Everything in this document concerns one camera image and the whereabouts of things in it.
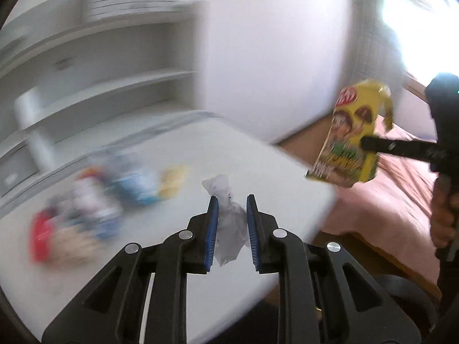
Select yellow small object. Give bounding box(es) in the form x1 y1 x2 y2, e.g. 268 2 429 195
160 166 188 200

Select grey desk hutch shelf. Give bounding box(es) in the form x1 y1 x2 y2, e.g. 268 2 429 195
1 0 206 200

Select white plastic wrapper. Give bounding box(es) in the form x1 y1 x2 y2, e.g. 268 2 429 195
201 175 250 266

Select pink bed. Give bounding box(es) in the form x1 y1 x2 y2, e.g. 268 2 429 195
319 123 449 288

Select white blue plastic bag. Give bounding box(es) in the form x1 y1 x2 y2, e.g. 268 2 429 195
89 148 160 206

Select yellow snack box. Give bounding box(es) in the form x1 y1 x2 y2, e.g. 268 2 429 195
306 79 393 188

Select red pink small box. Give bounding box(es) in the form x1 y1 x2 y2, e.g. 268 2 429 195
30 210 54 263

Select person's right hand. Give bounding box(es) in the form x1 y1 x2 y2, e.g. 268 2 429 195
430 175 458 249

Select white patterned wrapper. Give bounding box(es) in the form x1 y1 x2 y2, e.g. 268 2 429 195
71 169 123 241

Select beige knitted sock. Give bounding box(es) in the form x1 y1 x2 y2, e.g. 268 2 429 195
50 225 100 265

